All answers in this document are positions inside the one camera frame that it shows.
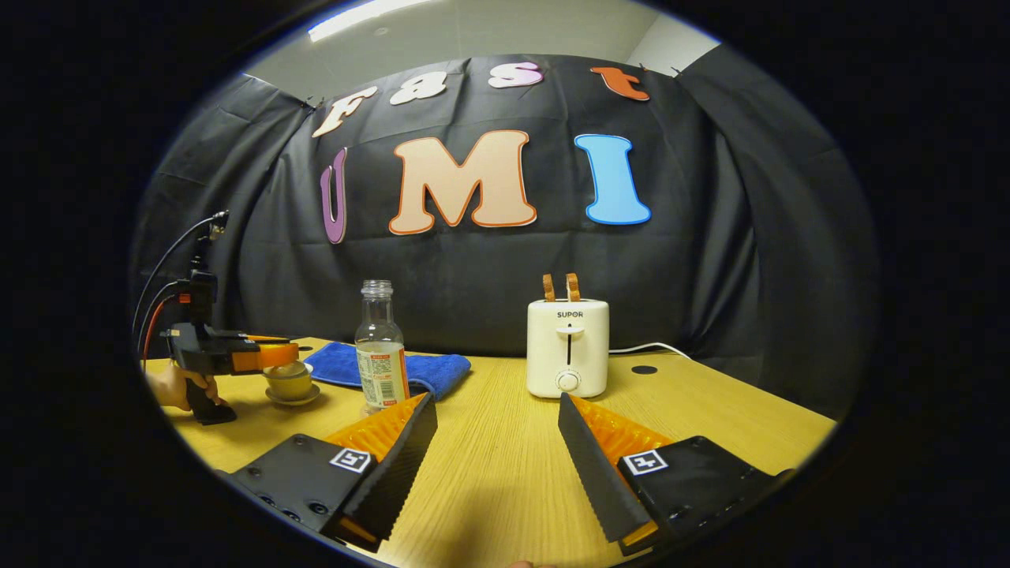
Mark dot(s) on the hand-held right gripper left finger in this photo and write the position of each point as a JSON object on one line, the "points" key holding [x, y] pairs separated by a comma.
{"points": [[398, 469]]}

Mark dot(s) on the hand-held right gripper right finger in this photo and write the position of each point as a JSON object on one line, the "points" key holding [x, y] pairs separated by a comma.
{"points": [[596, 473]]}

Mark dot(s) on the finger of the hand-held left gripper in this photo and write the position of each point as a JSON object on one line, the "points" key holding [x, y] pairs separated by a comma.
{"points": [[264, 359], [268, 339]]}

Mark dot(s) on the yellow teacup lid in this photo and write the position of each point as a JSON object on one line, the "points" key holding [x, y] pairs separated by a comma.
{"points": [[290, 371]]}

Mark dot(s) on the yellow ceramic teacup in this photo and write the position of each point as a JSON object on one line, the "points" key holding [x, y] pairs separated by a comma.
{"points": [[289, 388]]}

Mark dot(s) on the clear plastic water bottle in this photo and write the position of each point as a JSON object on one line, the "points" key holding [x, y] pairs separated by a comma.
{"points": [[381, 371]]}

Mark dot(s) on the yellow ceramic saucer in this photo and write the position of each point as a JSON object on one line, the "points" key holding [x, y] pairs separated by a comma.
{"points": [[293, 401]]}

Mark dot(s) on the blue folded towel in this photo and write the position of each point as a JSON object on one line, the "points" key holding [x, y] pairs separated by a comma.
{"points": [[438, 371]]}

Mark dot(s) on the white toaster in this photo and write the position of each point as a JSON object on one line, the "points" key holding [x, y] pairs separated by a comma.
{"points": [[568, 347]]}

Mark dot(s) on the toast bread slice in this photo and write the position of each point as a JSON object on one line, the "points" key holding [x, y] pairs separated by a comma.
{"points": [[548, 288], [573, 287]]}

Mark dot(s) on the black backdrop cloth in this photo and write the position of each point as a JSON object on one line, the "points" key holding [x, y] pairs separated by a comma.
{"points": [[710, 252]]}

